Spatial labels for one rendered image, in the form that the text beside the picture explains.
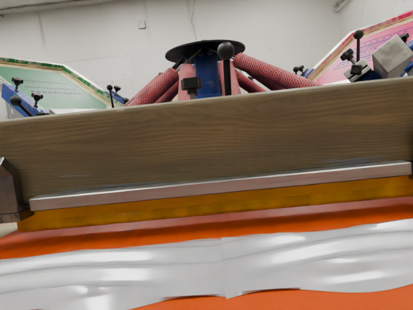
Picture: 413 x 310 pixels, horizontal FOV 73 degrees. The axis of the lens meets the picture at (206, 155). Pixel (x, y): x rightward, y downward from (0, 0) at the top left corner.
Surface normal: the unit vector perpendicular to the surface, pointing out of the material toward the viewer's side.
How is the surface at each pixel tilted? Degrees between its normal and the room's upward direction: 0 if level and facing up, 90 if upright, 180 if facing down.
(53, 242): 0
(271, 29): 90
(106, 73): 90
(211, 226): 0
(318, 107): 90
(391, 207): 0
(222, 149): 90
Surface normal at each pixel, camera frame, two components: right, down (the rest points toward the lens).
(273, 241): 0.04, -0.79
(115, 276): -0.17, -0.79
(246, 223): -0.11, -0.99
